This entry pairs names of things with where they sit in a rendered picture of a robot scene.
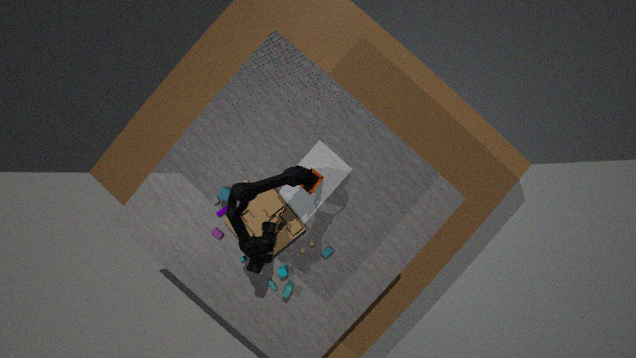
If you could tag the purple block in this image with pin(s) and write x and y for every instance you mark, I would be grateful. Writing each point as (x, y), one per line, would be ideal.
(222, 211)
(217, 233)

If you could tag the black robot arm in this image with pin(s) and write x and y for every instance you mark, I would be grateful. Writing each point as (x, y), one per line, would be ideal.
(245, 192)

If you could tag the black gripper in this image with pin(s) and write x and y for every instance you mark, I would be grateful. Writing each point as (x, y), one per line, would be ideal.
(268, 234)

